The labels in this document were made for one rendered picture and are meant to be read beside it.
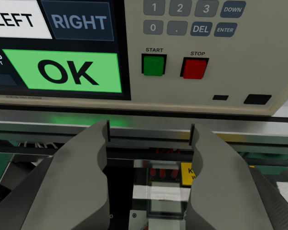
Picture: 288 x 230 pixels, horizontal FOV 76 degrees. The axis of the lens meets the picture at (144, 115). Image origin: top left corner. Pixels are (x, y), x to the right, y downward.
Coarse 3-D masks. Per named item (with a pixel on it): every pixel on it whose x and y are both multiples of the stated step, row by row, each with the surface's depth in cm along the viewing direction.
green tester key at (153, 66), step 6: (144, 60) 16; (150, 60) 16; (156, 60) 16; (162, 60) 16; (144, 66) 17; (150, 66) 17; (156, 66) 17; (162, 66) 17; (144, 72) 17; (150, 72) 17; (156, 72) 17; (162, 72) 17
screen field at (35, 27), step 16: (0, 0) 14; (16, 0) 13; (32, 0) 13; (48, 0) 13; (0, 16) 14; (16, 16) 14; (32, 16) 14; (48, 16) 14; (64, 16) 14; (80, 16) 14; (96, 16) 14; (0, 32) 16; (16, 32) 15; (32, 32) 15; (48, 32) 15; (64, 32) 15; (80, 32) 15; (96, 32) 15; (112, 32) 15
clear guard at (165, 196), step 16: (144, 160) 24; (160, 160) 24; (176, 160) 24; (256, 160) 24; (272, 160) 24; (144, 176) 23; (160, 176) 23; (176, 176) 23; (272, 176) 23; (144, 192) 22; (160, 192) 22; (176, 192) 22; (144, 208) 21; (160, 208) 21; (176, 208) 21; (144, 224) 20; (160, 224) 20; (176, 224) 20
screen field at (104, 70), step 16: (16, 64) 18; (32, 64) 18; (48, 64) 18; (64, 64) 18; (80, 64) 18; (96, 64) 18; (112, 64) 18; (32, 80) 20; (48, 80) 20; (64, 80) 20; (80, 80) 19; (96, 80) 19; (112, 80) 19
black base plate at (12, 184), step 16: (32, 144) 58; (16, 176) 52; (112, 176) 52; (128, 176) 52; (112, 192) 50; (128, 192) 50; (112, 208) 47; (128, 208) 47; (112, 224) 45; (128, 224) 45
